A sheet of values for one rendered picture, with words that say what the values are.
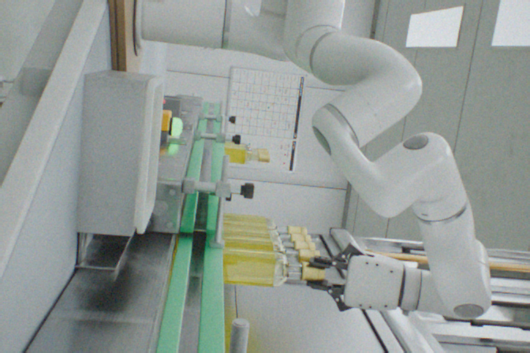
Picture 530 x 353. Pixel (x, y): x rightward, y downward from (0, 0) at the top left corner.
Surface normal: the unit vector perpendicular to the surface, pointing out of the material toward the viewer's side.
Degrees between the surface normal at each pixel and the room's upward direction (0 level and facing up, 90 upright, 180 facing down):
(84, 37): 90
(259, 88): 90
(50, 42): 90
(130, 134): 90
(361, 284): 110
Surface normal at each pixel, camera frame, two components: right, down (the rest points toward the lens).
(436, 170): 0.30, 0.23
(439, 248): -0.56, 0.05
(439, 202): 0.02, 0.60
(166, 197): 0.08, 0.21
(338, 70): -0.34, 0.70
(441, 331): 0.11, -0.97
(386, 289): -0.18, 0.21
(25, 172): 0.14, -0.72
